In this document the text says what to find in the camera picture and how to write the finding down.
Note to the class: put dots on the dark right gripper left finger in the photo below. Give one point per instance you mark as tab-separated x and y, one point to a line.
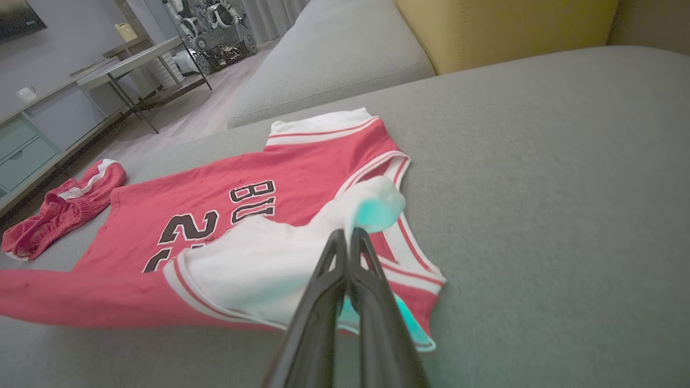
315	323

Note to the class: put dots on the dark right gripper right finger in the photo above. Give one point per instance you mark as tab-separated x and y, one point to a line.
383	334

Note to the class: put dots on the red basketball jersey white trim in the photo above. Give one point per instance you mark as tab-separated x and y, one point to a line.
215	178

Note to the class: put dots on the red shorts white stripe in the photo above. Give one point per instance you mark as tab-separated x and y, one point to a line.
64	210

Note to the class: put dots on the large grey sofa ottoman cushion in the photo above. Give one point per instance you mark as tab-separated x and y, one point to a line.
539	188

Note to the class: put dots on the white cylinder appliance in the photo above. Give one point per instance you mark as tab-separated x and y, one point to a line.
186	63

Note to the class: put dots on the white ribbed basket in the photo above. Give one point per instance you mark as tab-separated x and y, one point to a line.
161	73

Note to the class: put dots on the parked wheeled robot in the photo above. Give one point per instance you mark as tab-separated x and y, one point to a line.
215	37

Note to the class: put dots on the grey curtain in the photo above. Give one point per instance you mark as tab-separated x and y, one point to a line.
275	19

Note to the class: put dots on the long grey media cabinet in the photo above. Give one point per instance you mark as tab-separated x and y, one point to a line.
70	116

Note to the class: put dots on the grey table black legs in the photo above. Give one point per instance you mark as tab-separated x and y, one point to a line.
135	56

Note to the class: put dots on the large yellow sofa backrest cushion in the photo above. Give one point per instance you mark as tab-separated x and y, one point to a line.
506	27

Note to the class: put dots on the brown wooden side table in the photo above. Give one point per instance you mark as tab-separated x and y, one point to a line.
126	47

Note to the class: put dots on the white mug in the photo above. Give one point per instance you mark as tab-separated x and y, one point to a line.
26	95

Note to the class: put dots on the black wall television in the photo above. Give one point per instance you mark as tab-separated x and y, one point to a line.
16	19

